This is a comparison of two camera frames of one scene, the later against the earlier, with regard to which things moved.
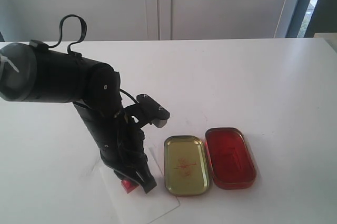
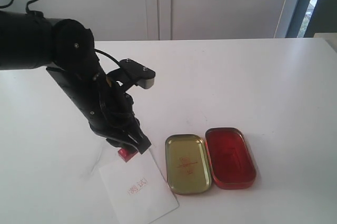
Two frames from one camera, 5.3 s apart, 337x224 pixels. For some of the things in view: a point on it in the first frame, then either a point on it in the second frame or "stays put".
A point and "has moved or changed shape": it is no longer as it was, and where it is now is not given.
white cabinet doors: (150, 5) stays put
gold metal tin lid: (186, 169) stays put
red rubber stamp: (129, 185) has moved or changed shape
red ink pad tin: (231, 165) stays put
